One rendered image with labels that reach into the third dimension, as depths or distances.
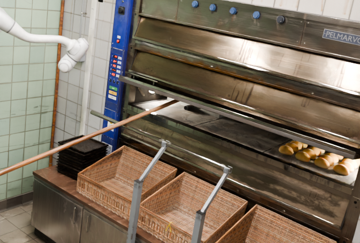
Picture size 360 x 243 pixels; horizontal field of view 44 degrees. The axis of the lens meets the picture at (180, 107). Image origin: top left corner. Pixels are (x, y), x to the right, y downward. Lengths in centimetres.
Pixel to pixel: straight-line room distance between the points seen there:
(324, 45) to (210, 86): 82
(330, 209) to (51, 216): 207
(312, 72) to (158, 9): 125
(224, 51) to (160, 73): 57
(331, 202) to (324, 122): 48
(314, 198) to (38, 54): 254
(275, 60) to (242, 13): 38
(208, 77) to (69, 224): 150
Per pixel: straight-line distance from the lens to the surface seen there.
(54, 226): 368
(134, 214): 289
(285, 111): 280
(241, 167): 304
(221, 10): 302
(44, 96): 419
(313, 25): 273
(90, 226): 334
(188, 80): 315
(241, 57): 291
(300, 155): 299
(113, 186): 353
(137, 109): 351
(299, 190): 290
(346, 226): 285
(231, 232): 285
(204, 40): 308
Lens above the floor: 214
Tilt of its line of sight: 15 degrees down
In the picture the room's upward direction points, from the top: 9 degrees clockwise
